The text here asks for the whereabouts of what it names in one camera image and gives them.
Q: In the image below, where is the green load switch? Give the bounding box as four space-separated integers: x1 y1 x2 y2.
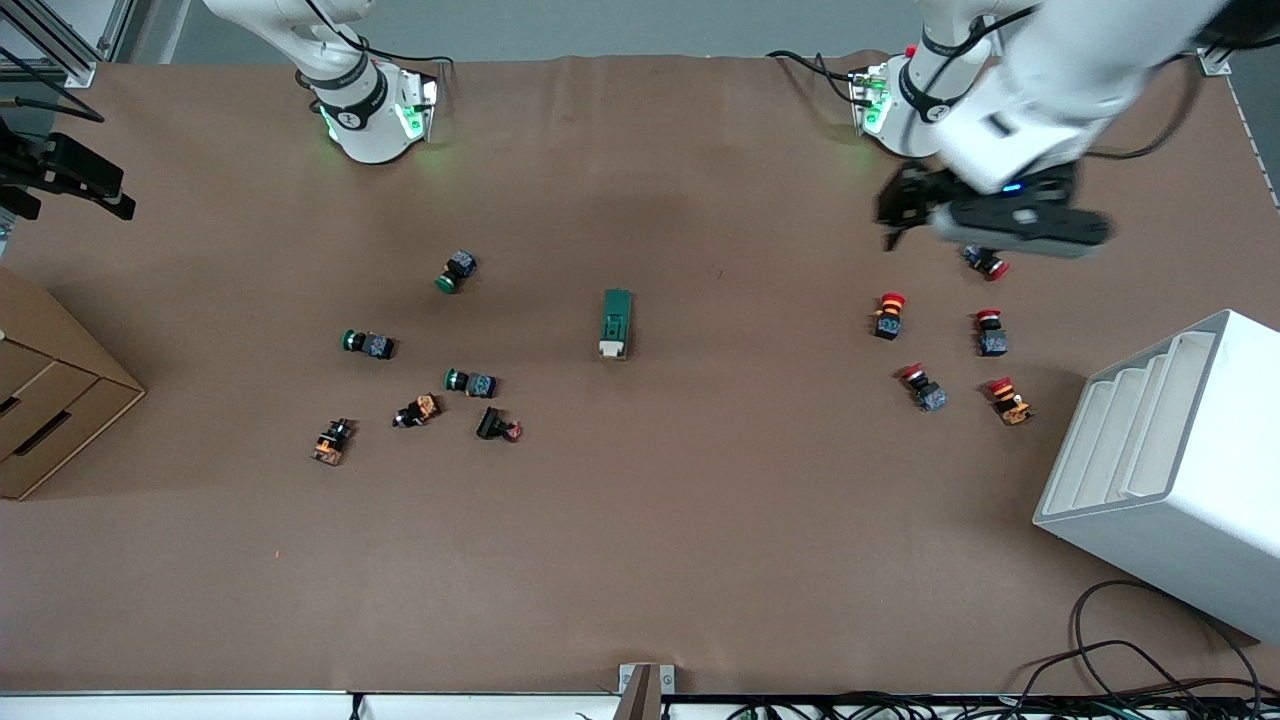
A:
598 288 635 362

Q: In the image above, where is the brown cardboard box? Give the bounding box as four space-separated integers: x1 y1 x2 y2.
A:
0 265 146 501

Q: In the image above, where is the white stepped rack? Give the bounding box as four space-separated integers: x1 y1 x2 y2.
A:
1033 309 1280 644

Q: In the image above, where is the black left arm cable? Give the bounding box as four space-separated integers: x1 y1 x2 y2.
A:
768 50 863 103

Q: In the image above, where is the black right arm base cable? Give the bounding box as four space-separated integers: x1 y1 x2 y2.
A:
345 35 461 73

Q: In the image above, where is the looped black floor cable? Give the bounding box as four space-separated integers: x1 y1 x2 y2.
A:
1000 580 1263 706

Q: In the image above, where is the black cable bundle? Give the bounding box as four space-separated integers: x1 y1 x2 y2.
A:
700 690 1280 720

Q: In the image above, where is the white table edge rail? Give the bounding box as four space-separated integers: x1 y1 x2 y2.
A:
0 690 621 720

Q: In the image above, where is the metal table edge bracket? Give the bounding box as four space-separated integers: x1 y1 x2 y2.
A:
618 663 676 720

